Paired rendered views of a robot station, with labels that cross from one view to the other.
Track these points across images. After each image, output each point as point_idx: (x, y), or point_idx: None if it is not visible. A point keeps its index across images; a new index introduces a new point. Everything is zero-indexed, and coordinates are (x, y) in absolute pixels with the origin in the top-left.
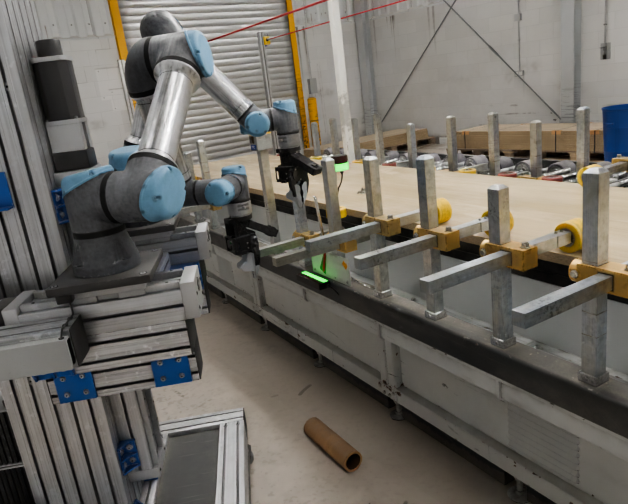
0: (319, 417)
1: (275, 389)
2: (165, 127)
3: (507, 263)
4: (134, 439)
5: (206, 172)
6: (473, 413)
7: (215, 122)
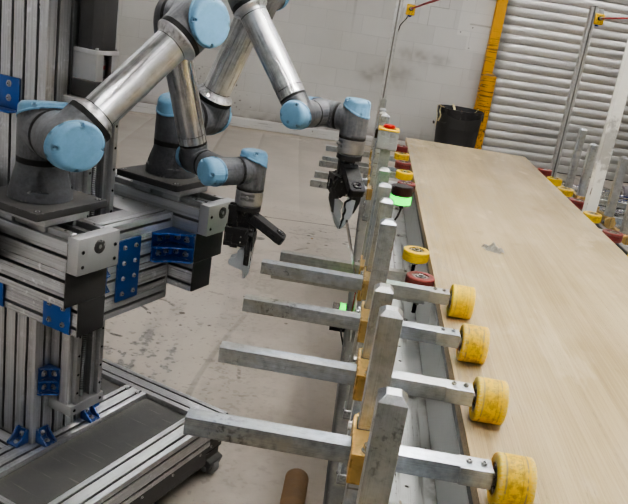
0: (322, 477)
1: (319, 424)
2: (115, 85)
3: (347, 381)
4: (59, 369)
5: (378, 153)
6: None
7: (587, 103)
